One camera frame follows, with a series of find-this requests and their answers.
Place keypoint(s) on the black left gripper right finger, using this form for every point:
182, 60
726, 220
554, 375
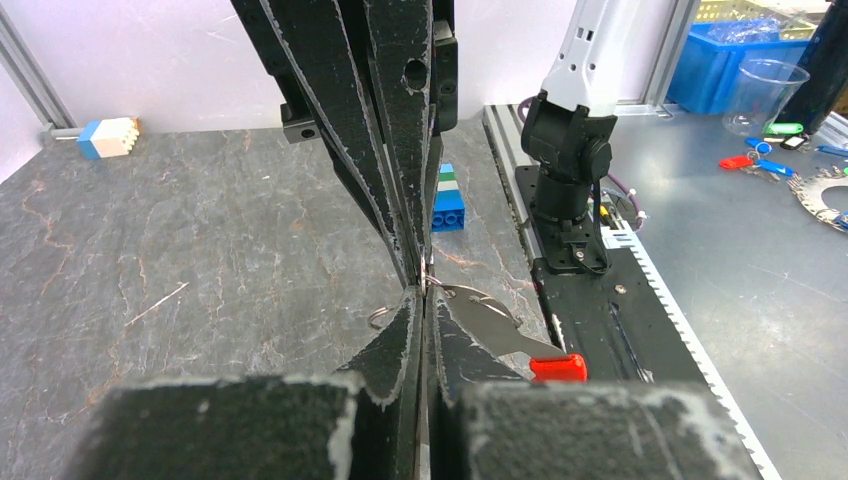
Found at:
487, 421

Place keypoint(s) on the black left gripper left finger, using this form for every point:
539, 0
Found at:
358, 422

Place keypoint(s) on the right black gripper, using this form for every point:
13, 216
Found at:
377, 82

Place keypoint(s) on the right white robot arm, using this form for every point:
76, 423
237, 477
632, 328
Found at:
570, 121

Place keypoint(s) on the blue green white brick block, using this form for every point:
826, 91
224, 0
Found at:
449, 207

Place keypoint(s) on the white blue brown brick block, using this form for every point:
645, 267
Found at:
108, 138

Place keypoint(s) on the blue plastic storage bin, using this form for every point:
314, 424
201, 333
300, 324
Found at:
723, 35

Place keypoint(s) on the red tagged key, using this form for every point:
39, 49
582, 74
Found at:
736, 162

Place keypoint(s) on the round metal key organizer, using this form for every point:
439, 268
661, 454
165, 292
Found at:
809, 191

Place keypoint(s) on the clear plastic cup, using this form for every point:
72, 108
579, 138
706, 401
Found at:
763, 87

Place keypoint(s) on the green key tag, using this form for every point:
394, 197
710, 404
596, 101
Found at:
784, 129

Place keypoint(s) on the white slotted cable duct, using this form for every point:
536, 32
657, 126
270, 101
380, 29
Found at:
626, 238

